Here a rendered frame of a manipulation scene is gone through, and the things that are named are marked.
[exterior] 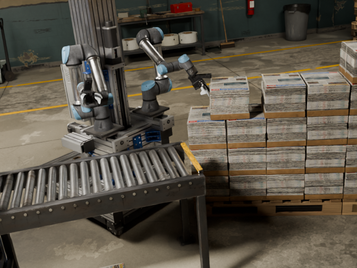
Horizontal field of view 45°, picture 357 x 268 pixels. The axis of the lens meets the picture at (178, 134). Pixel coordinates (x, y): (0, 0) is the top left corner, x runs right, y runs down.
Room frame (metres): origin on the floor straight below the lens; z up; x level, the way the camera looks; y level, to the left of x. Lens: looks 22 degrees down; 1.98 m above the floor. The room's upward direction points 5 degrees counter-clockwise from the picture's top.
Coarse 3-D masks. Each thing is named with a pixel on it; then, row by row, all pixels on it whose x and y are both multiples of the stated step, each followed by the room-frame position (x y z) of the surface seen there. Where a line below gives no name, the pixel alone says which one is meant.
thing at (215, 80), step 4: (236, 76) 3.32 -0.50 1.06; (240, 76) 3.31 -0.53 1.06; (244, 76) 3.31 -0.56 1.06; (212, 80) 3.25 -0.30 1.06; (216, 80) 3.25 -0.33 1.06; (220, 80) 3.24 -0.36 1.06; (224, 80) 3.23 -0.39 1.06; (228, 80) 3.22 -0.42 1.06; (232, 80) 3.21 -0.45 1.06; (236, 80) 3.20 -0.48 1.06; (240, 80) 3.19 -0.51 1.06; (244, 80) 3.18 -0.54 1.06
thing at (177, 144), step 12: (168, 144) 2.69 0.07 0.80; (180, 144) 2.68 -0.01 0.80; (96, 156) 2.60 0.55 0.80; (108, 156) 2.58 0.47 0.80; (180, 156) 2.68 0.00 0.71; (24, 168) 2.51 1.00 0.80; (36, 168) 2.50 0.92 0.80; (48, 168) 2.50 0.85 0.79; (120, 168) 2.59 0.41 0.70; (132, 168) 2.61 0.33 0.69; (36, 180) 2.48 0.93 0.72
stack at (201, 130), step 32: (192, 128) 3.00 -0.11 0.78; (224, 128) 2.96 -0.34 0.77; (256, 128) 2.94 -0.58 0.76; (288, 128) 2.91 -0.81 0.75; (320, 128) 2.88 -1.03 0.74; (224, 160) 2.96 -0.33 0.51; (256, 160) 2.93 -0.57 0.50; (288, 160) 2.90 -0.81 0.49; (320, 160) 2.87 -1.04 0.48; (224, 192) 2.97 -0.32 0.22; (256, 192) 2.94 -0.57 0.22; (288, 192) 2.91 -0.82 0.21; (320, 192) 2.87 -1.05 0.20
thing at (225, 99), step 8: (216, 88) 3.03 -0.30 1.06; (224, 88) 3.01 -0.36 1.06; (232, 88) 3.00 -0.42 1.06; (240, 88) 2.99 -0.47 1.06; (248, 88) 2.98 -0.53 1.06; (216, 96) 2.98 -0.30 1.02; (224, 96) 2.97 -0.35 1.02; (232, 96) 2.97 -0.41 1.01; (240, 96) 2.96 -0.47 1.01; (248, 96) 2.95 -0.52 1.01; (216, 104) 2.98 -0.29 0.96; (224, 104) 2.98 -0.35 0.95; (232, 104) 2.97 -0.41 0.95; (240, 104) 2.96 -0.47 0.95; (248, 104) 2.96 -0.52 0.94; (216, 112) 2.98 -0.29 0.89; (224, 112) 2.98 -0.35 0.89; (232, 112) 2.97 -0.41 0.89; (240, 112) 2.96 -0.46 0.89; (248, 112) 2.95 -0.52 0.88
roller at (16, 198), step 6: (18, 174) 2.43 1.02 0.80; (24, 174) 2.45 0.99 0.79; (18, 180) 2.35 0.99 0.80; (24, 180) 2.39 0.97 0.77; (18, 186) 2.27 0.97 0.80; (18, 192) 2.20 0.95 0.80; (12, 198) 2.14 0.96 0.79; (18, 198) 2.13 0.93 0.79; (12, 204) 2.06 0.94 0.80; (18, 204) 2.08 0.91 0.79
